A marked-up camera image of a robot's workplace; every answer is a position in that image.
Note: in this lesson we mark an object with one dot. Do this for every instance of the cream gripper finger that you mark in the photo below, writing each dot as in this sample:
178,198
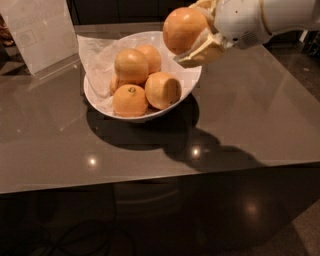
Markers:
207,48
208,9

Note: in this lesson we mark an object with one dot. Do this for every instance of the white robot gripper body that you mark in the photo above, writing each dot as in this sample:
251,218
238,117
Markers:
239,20

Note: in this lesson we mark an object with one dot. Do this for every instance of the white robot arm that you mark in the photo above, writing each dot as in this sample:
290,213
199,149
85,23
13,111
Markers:
288,15

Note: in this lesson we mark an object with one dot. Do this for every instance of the white ceramic bowl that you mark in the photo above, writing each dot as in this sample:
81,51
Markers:
188,78

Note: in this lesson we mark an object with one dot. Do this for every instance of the orange with green stem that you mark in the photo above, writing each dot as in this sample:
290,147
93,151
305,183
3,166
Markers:
130,101

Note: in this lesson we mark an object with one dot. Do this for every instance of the small hidden orange left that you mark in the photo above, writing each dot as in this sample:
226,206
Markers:
116,83

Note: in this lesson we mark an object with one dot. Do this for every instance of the white paper napkin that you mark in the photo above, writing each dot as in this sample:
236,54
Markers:
97,57

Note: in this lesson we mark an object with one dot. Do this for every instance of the clear acrylic sign holder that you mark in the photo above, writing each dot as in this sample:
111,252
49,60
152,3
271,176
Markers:
42,30

